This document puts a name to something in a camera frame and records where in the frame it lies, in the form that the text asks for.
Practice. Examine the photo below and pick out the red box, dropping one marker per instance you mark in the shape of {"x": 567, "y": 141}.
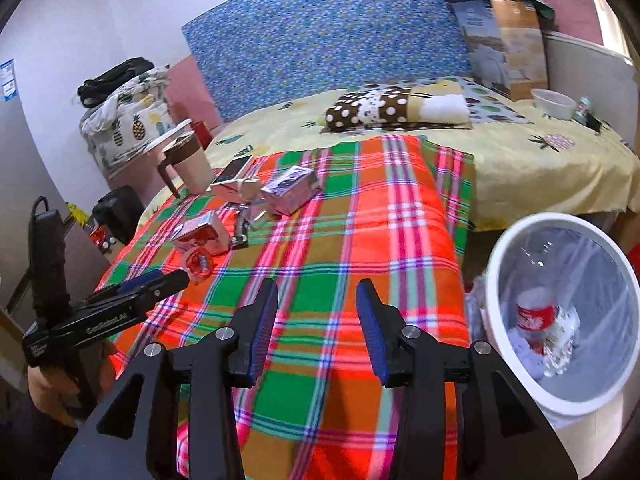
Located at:
{"x": 202, "y": 135}

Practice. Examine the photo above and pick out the pineapple print bedding bundle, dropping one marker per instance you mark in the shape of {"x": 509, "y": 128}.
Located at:
{"x": 125, "y": 130}

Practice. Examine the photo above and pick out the white trash bin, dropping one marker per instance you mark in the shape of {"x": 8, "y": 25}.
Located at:
{"x": 500, "y": 310}

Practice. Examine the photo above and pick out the blue white wall label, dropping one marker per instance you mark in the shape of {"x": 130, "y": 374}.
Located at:
{"x": 7, "y": 80}

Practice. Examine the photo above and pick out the plaid blanket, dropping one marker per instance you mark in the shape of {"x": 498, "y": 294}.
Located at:
{"x": 325, "y": 240}

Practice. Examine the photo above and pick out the printed cardboard bedding box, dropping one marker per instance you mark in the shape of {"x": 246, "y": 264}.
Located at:
{"x": 515, "y": 50}

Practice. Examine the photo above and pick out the black face mask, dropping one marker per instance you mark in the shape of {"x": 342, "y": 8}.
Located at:
{"x": 593, "y": 122}

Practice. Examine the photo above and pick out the black floor bag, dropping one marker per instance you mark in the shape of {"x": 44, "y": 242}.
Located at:
{"x": 117, "y": 215}

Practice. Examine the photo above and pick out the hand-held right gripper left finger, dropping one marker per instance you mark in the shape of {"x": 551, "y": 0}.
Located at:
{"x": 260, "y": 330}

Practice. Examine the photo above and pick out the pink carton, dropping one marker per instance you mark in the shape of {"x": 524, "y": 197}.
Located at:
{"x": 200, "y": 232}

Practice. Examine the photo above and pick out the leaf print pillow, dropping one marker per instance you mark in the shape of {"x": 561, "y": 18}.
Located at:
{"x": 492, "y": 105}

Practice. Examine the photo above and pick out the brown sachet packet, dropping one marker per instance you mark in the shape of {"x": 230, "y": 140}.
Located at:
{"x": 241, "y": 232}

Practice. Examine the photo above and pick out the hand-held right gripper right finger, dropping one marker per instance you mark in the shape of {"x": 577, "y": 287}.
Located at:
{"x": 372, "y": 330}

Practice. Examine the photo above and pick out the clear plastic bin liner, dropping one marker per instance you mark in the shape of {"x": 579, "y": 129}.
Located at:
{"x": 600, "y": 285}

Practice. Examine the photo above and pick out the yellow pineapple print bed sheet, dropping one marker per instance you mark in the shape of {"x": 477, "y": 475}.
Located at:
{"x": 525, "y": 180}

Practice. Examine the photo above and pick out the blue floral headboard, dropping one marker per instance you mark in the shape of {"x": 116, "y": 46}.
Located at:
{"x": 325, "y": 25}

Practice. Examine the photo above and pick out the small green bottle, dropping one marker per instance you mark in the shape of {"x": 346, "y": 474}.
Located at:
{"x": 581, "y": 110}

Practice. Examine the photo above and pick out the black bag on bedding bundle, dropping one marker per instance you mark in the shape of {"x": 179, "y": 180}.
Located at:
{"x": 120, "y": 72}

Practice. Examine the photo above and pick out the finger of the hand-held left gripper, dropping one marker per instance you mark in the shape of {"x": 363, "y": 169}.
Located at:
{"x": 140, "y": 280}
{"x": 170, "y": 282}

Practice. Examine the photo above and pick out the purple white carton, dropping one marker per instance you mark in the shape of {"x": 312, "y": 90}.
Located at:
{"x": 290, "y": 190}

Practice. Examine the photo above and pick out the person's left hand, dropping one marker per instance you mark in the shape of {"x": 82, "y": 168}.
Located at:
{"x": 50, "y": 385}

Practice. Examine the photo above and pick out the pink storage box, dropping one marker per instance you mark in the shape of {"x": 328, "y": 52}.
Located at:
{"x": 135, "y": 170}

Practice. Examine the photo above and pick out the red plastic wrapper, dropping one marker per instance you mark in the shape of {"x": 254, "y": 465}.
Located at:
{"x": 189, "y": 262}

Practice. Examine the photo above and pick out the white board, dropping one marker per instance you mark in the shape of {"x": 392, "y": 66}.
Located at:
{"x": 585, "y": 65}

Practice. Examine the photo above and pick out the brown and cream mug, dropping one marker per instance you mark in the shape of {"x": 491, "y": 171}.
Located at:
{"x": 192, "y": 165}

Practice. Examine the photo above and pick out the brown polka dot pillow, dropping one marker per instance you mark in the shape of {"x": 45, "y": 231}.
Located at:
{"x": 350, "y": 110}

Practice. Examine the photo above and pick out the white plastic bowl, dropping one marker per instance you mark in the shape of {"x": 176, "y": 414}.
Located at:
{"x": 552, "y": 105}

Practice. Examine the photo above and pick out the smartphone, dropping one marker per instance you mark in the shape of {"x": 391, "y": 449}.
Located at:
{"x": 232, "y": 169}

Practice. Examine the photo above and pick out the clear plastic bottle red label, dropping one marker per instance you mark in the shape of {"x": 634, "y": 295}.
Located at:
{"x": 535, "y": 317}

